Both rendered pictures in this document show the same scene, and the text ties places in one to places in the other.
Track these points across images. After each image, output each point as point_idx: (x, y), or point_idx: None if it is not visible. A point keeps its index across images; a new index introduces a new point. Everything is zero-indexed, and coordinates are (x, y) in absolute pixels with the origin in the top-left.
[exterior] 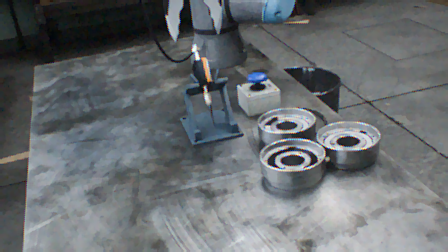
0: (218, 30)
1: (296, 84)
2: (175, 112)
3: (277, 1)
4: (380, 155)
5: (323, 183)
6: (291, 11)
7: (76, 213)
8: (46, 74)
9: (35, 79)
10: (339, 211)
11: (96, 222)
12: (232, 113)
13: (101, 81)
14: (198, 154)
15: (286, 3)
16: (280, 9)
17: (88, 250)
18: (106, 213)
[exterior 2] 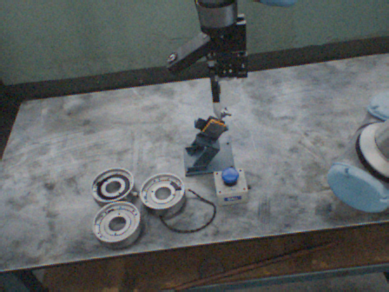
0: (216, 116)
1: (273, 230)
2: (247, 140)
3: (327, 175)
4: (108, 251)
5: (97, 207)
6: (363, 209)
7: (137, 102)
8: (368, 62)
9: (357, 58)
10: (65, 208)
11: (124, 109)
12: (195, 162)
13: (337, 96)
14: (171, 150)
15: (346, 192)
16: (330, 185)
17: (103, 109)
18: (130, 113)
